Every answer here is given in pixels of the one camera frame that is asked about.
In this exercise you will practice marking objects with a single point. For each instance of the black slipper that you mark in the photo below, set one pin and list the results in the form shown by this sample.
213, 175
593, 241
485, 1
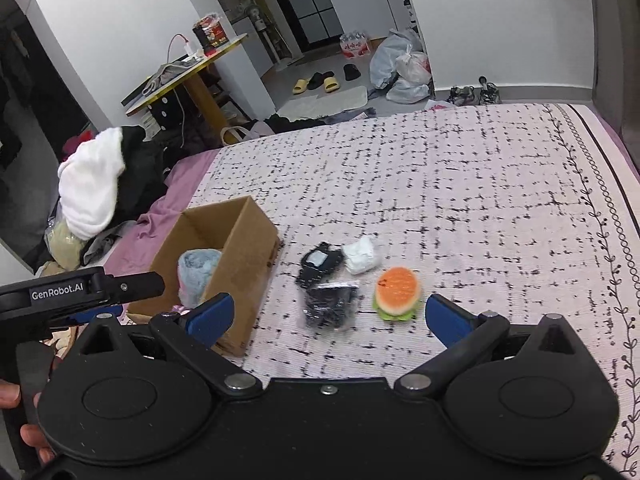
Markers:
319, 80
351, 71

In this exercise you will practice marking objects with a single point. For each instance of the black socks with grey label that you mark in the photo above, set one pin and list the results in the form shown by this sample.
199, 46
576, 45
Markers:
320, 270

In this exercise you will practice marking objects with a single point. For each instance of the white crumpled bag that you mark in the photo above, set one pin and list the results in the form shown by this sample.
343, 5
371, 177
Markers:
360, 255

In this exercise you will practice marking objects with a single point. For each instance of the white floor mat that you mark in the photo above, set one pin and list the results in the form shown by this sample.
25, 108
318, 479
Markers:
320, 102

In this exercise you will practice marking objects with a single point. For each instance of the black clothing pile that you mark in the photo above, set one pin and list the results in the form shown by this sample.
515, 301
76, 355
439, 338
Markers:
145, 170

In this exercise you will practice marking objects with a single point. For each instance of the white kitchen cabinet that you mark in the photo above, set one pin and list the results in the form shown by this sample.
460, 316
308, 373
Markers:
365, 5

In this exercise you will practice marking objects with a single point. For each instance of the beige tote bag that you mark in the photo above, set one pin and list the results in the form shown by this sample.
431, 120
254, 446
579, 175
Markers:
245, 134

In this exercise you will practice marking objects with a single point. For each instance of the yellow slipper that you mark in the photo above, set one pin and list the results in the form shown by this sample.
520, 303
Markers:
331, 84
301, 86

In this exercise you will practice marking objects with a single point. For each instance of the hamburger plush toy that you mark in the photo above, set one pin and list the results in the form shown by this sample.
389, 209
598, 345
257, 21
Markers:
397, 290

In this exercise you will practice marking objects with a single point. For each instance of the grey clothing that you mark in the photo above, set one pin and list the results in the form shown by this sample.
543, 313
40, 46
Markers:
107, 242

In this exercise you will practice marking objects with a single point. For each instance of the grey cloth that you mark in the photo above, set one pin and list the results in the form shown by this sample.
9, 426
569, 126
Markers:
167, 74

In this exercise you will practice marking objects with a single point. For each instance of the red cloth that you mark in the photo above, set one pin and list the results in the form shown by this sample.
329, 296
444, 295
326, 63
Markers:
82, 140

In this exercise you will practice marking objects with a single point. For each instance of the black flat board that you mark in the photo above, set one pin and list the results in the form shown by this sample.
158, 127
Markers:
134, 92

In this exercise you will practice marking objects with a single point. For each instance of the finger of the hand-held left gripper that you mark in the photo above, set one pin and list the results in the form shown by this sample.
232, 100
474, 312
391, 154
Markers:
80, 316
135, 287

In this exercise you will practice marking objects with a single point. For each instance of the round white table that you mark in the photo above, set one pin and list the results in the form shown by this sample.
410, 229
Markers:
202, 97

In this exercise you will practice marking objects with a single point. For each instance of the hanging dark clothes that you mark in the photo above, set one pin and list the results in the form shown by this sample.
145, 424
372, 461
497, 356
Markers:
20, 85

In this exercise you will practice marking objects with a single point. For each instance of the dark shoe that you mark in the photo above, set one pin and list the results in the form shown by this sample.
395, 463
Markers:
489, 92
461, 96

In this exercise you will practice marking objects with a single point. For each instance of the beige soft bag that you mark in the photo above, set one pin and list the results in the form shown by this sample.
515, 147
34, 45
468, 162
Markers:
65, 245

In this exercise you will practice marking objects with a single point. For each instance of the white standing appliance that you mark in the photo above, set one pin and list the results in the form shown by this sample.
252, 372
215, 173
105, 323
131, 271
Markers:
262, 35

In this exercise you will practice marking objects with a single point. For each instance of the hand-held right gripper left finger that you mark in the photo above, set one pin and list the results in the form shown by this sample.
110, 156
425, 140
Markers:
212, 317

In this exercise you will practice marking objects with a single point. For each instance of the blue fluffy hat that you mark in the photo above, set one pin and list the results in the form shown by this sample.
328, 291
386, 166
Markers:
197, 270

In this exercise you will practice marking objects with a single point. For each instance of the white fluffy coat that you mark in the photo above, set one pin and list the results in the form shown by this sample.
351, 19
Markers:
92, 185

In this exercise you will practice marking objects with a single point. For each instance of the person's left hand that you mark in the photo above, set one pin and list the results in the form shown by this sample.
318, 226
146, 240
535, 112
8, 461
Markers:
35, 440

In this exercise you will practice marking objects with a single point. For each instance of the purple bed sheet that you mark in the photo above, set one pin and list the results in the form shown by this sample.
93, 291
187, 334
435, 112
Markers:
175, 175

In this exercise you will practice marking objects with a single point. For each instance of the brown cardboard box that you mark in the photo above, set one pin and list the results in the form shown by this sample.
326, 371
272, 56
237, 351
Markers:
250, 250

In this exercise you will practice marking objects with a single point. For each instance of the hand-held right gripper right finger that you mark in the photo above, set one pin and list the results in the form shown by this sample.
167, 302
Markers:
447, 320

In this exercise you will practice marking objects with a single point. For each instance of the dark clothes on floor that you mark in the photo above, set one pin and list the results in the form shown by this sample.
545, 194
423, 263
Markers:
290, 122

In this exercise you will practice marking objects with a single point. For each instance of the translucent plastic bag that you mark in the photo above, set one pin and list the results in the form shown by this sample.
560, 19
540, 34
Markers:
390, 57

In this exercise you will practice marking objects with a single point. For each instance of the black grid glass door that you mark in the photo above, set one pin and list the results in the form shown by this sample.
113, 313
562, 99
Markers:
300, 0

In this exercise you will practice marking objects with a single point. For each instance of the pack of water bottles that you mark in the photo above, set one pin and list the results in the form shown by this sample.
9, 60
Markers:
356, 44

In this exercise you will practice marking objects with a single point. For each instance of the white plastic bag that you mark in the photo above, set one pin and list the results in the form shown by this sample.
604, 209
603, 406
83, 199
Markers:
412, 80

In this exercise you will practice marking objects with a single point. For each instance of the red and black snack tub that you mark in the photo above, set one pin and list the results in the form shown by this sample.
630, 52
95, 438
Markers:
212, 30

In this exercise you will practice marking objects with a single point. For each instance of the black socks in clear wrapper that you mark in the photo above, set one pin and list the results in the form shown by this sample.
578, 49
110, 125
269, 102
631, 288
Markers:
330, 307

